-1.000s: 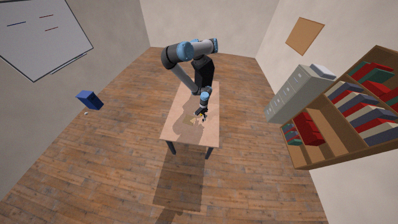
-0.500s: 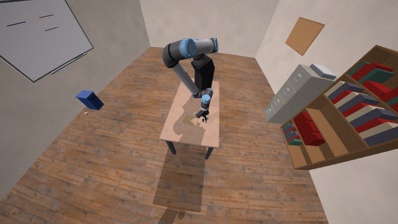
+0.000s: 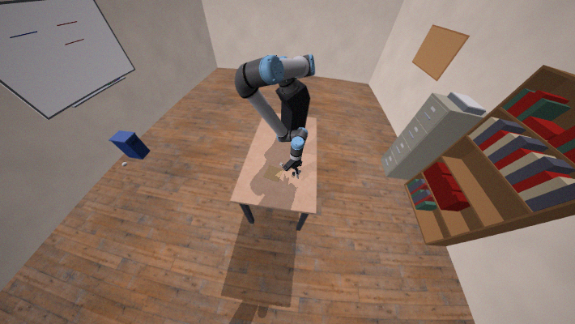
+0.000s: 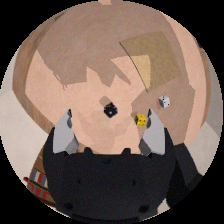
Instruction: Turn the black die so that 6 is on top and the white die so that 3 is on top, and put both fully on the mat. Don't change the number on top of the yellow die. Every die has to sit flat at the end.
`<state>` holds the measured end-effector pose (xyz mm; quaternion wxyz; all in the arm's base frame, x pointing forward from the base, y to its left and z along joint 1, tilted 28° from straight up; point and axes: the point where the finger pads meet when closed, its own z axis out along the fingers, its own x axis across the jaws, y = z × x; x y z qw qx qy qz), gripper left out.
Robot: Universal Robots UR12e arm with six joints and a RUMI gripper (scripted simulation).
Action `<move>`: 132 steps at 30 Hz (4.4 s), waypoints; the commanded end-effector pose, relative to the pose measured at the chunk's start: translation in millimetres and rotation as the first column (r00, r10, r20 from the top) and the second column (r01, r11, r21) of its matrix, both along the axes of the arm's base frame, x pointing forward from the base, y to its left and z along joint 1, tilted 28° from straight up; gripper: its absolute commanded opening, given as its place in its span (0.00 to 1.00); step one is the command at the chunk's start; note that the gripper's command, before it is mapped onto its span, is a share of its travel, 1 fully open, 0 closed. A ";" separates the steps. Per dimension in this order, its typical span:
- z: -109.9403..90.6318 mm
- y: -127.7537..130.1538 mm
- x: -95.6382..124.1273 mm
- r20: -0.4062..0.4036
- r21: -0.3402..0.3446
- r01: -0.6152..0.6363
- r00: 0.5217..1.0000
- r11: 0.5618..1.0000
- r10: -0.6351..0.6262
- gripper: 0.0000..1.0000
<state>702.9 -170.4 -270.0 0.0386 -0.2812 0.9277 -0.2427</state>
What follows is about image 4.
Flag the tan square mat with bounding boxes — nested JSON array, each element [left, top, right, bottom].
[[119, 31, 181, 93]]

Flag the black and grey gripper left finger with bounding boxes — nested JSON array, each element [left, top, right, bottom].
[[42, 109, 79, 189]]

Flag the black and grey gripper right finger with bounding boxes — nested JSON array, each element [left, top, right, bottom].
[[138, 109, 176, 193]]

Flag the yellow die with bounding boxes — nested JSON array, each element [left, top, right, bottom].
[[134, 114, 147, 126]]

